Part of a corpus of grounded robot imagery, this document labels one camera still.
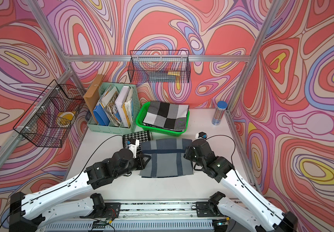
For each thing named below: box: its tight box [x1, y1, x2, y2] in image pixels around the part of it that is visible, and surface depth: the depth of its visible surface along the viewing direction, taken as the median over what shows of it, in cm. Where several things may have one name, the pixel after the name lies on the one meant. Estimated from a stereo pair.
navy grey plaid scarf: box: [139, 138, 194, 178], surface depth 76 cm
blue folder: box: [92, 103, 111, 127], surface depth 95 cm
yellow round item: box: [56, 111, 76, 128], surface depth 80 cm
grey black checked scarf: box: [142, 101, 190, 132], surface depth 103 cm
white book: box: [114, 85, 134, 129], surface depth 95 cm
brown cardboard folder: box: [83, 73, 105, 124], surface depth 87 cm
